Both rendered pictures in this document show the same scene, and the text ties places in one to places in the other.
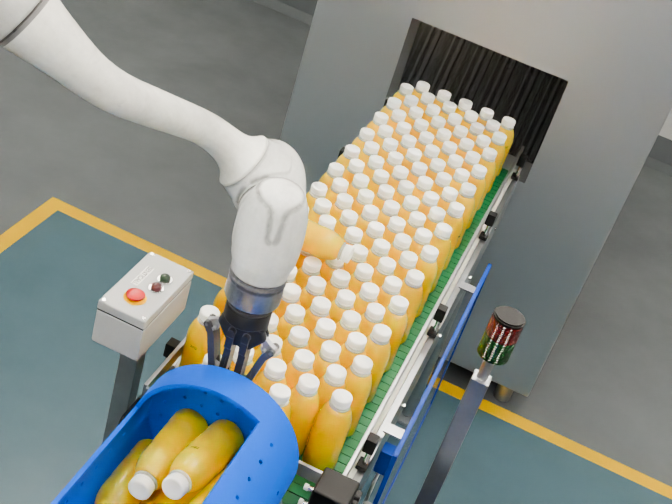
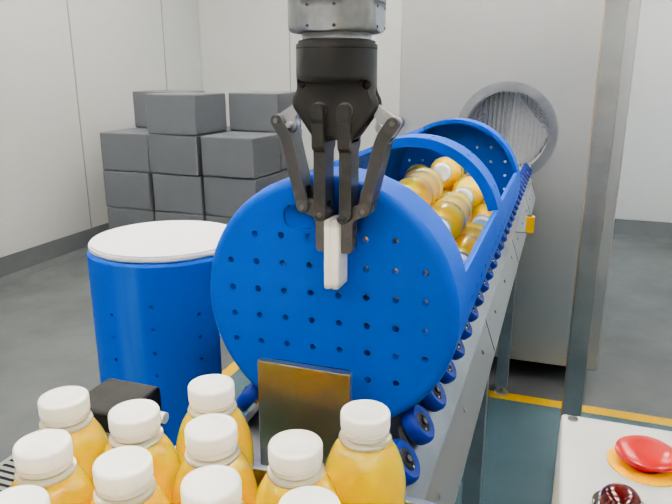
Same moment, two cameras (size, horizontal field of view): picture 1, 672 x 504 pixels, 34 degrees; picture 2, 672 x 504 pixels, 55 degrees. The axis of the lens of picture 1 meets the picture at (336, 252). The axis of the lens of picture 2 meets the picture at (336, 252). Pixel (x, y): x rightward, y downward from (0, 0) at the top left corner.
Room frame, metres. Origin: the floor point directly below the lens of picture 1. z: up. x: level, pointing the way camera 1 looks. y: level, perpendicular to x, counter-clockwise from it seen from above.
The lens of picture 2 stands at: (1.98, 0.19, 1.34)
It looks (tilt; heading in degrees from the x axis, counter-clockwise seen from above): 16 degrees down; 189
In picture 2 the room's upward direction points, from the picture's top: straight up
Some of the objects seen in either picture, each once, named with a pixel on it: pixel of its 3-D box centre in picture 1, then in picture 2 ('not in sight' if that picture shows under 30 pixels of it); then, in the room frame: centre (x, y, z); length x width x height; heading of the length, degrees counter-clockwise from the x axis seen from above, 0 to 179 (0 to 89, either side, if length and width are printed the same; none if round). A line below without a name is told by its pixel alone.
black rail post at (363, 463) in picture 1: (367, 451); not in sight; (1.58, -0.18, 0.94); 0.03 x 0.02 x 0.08; 169
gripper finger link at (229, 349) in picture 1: (229, 349); (349, 163); (1.37, 0.11, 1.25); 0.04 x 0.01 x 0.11; 169
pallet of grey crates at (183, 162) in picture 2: not in sight; (206, 176); (-2.45, -1.43, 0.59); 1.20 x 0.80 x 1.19; 79
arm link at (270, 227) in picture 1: (271, 225); not in sight; (1.38, 0.11, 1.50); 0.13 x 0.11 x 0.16; 11
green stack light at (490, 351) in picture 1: (496, 345); not in sight; (1.71, -0.35, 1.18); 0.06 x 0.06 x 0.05
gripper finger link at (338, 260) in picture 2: not in sight; (339, 252); (1.37, 0.11, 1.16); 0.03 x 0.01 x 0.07; 169
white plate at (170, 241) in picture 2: not in sight; (166, 239); (0.88, -0.29, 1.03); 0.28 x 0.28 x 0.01
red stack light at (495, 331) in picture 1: (504, 327); not in sight; (1.71, -0.35, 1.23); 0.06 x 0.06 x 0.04
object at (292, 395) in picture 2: not in sight; (307, 417); (1.40, 0.08, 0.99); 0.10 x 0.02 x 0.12; 79
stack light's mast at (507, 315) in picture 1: (495, 347); not in sight; (1.71, -0.35, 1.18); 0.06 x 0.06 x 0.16
